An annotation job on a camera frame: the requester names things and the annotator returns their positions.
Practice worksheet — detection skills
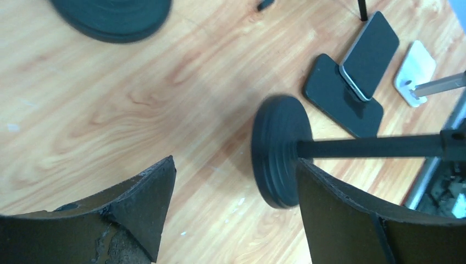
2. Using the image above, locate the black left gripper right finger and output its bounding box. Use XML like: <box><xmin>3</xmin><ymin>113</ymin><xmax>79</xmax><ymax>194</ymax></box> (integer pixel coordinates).
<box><xmin>296</xmin><ymin>159</ymin><xmax>465</xmax><ymax>263</ymax></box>

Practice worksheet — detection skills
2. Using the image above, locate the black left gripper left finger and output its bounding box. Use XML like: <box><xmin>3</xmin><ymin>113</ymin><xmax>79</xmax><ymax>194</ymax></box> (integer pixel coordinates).
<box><xmin>1</xmin><ymin>156</ymin><xmax>176</xmax><ymax>263</ymax></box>

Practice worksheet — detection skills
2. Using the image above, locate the silver aluminium phone stand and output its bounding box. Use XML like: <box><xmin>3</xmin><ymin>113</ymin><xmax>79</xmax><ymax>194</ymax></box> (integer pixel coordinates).
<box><xmin>393</xmin><ymin>40</ymin><xmax>465</xmax><ymax>108</ymax></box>

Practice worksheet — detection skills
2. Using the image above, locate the black mini tripod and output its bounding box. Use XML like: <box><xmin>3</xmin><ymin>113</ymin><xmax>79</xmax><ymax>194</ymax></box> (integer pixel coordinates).
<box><xmin>257</xmin><ymin>0</ymin><xmax>368</xmax><ymax>21</ymax></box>

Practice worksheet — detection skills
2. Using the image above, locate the black phone dark frame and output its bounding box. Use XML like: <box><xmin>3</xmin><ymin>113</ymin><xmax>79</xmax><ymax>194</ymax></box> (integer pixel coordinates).
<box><xmin>303</xmin><ymin>53</ymin><xmax>384</xmax><ymax>138</ymax></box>

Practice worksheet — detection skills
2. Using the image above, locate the black phone silver frame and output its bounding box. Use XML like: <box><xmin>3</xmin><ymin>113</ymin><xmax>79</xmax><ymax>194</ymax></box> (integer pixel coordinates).
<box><xmin>339</xmin><ymin>11</ymin><xmax>400</xmax><ymax>102</ymax></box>

